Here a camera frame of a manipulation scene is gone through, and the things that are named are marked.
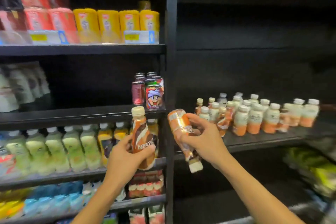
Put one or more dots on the row of clear white capped bottles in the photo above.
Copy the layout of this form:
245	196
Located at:
88	189

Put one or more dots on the row of yellow red boxes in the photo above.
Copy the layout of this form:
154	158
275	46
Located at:
86	21

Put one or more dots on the person's right forearm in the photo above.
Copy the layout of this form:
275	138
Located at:
257	197

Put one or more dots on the row of small yellow bottles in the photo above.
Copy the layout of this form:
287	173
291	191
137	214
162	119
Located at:
10	205

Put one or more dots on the blue white price label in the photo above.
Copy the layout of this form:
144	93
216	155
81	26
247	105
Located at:
139	37
47	37

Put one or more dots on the black shelf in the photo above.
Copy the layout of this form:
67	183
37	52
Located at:
249	69

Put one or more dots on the row of yellow dark label bottles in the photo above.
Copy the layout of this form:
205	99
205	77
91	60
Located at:
105	139

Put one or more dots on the row of pale green bottles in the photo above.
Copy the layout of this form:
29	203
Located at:
52	147

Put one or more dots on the person's right hand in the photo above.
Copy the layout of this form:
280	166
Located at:
210	145

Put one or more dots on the row of yellow green snack packs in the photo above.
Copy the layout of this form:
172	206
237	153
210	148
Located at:
315	171

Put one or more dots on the row of white milk bottles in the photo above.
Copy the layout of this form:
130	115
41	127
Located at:
18	87

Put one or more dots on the row of blue drink bottles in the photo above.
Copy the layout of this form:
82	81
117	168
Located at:
52	197

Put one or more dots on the row of red white small bottles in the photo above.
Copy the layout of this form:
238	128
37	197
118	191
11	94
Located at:
145	187

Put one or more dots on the row of white green cartons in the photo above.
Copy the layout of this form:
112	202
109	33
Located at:
155	216

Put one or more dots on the row of yellow snack packets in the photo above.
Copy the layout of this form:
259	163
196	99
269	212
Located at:
144	5

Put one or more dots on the person's left hand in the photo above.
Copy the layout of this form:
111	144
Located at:
123	166

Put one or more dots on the black metal drinks rack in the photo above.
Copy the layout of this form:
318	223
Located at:
78	49

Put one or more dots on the group of cartoon drink cans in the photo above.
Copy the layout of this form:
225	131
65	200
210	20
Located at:
153	97

